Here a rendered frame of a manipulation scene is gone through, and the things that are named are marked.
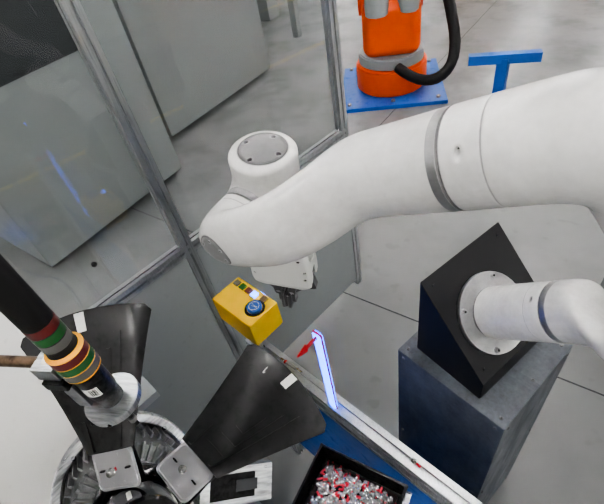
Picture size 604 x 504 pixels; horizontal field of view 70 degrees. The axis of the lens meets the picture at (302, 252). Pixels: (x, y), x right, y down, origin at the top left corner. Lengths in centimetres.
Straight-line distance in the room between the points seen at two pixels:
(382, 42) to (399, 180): 386
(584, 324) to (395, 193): 54
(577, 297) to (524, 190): 56
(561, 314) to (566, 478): 132
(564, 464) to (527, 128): 191
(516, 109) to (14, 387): 95
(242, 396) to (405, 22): 369
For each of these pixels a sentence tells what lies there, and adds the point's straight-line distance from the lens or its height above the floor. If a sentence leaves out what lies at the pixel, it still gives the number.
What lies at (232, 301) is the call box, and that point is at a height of 107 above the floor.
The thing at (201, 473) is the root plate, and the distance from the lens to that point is 84.
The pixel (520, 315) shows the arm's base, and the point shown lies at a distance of 95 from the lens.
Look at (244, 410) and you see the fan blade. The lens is 87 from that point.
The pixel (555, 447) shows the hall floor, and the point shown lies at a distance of 218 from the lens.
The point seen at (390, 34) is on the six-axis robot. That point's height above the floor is 57.
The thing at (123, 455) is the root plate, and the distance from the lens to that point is 81.
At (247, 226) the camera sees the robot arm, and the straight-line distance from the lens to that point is 44.
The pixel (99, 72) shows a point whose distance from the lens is 123.
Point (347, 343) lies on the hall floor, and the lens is 231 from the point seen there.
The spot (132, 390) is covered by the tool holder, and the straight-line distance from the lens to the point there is 62.
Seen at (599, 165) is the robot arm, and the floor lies 176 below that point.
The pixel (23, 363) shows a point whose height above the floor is 154.
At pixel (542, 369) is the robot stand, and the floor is 93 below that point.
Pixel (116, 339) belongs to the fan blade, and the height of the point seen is 140.
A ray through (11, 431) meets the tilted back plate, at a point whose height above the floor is 121.
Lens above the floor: 193
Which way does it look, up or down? 44 degrees down
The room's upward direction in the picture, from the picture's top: 13 degrees counter-clockwise
